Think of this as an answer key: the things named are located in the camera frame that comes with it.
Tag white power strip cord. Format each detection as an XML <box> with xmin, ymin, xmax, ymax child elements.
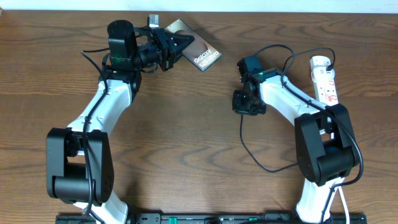
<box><xmin>338</xmin><ymin>185</ymin><xmax>351</xmax><ymax>224</ymax></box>

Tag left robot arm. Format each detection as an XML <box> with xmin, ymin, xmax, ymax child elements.
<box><xmin>46</xmin><ymin>15</ymin><xmax>195</xmax><ymax>223</ymax></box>

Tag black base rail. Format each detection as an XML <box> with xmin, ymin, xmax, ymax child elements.
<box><xmin>55</xmin><ymin>212</ymin><xmax>368</xmax><ymax>224</ymax></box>

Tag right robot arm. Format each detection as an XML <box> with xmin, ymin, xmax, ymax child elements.
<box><xmin>233</xmin><ymin>66</ymin><xmax>364</xmax><ymax>223</ymax></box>

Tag white power strip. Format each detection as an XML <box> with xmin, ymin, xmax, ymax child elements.
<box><xmin>310</xmin><ymin>55</ymin><xmax>338</xmax><ymax>106</ymax></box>

